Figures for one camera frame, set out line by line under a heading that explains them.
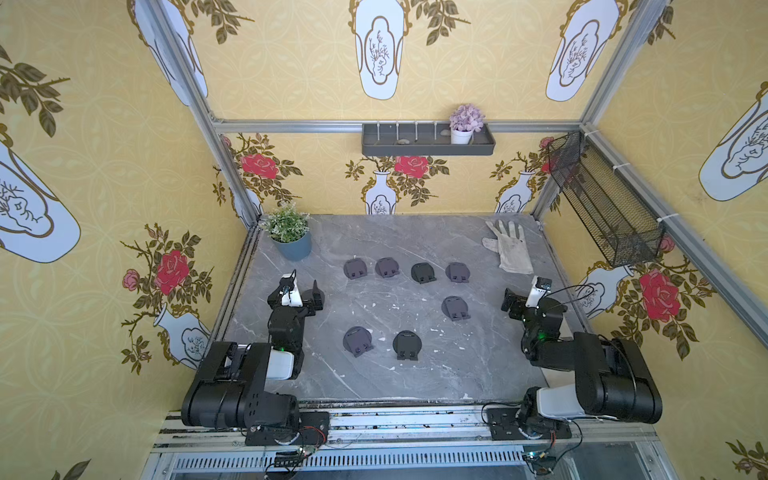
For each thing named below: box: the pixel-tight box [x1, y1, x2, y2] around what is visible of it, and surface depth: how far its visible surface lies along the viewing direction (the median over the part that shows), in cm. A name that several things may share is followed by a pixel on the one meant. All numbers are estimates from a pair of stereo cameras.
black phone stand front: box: [392, 330, 422, 361], surface depth 87 cm
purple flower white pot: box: [449, 103, 486, 145], surface depth 85 cm
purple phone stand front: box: [342, 326, 374, 358], surface depth 90 cm
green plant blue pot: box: [263, 202, 312, 261], surface depth 102 cm
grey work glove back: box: [481, 220, 534, 274], surface depth 112 cm
